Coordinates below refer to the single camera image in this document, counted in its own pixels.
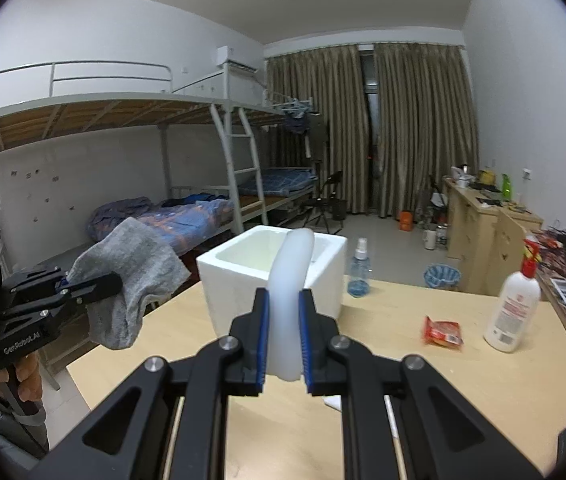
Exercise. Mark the person's left hand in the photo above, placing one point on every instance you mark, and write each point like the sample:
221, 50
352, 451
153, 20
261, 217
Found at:
30, 377

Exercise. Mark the blue checked mattress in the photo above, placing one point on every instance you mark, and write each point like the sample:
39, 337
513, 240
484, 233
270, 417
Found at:
278, 181

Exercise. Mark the white foam tube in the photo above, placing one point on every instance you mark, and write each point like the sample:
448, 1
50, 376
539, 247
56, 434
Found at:
285, 310

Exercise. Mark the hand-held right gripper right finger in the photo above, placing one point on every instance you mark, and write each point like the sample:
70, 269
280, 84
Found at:
305, 340

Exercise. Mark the red snack packet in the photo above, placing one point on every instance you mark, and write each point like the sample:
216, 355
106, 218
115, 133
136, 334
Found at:
443, 332

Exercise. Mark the black folding chair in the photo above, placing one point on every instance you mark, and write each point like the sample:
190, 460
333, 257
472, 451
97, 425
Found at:
330, 195

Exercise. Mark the orange container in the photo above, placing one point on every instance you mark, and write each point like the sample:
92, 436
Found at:
406, 221

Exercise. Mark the white air conditioner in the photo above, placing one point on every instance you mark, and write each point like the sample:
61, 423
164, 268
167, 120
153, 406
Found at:
235, 57

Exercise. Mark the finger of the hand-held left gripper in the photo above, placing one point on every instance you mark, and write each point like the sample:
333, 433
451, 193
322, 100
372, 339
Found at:
38, 277
98, 287

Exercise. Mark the grey metal bunk bed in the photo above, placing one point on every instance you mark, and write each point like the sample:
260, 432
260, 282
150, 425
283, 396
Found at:
233, 85
88, 115

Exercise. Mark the clear blue spray bottle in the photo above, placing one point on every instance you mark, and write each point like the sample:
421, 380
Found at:
359, 275

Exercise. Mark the hanging dark clothes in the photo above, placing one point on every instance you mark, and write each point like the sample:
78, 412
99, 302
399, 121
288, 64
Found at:
313, 135

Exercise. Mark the blue waste basket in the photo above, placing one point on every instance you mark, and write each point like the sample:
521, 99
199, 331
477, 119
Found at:
442, 277

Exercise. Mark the white lotion pump bottle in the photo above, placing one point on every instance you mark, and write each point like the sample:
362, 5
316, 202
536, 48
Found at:
510, 310

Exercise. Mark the brown curtain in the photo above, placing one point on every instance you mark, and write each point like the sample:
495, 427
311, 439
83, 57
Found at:
425, 125
318, 130

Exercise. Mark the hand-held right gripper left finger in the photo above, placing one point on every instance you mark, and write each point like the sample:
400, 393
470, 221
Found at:
263, 340

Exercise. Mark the grey sock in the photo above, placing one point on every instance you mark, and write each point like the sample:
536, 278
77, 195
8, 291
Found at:
128, 270

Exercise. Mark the light wooden cabinet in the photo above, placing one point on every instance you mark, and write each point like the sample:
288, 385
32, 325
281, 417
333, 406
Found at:
473, 240

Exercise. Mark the blue patterned quilt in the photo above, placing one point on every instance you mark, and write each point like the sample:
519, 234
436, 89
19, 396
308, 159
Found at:
173, 220

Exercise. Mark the white foam box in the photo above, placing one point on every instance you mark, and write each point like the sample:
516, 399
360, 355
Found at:
223, 300

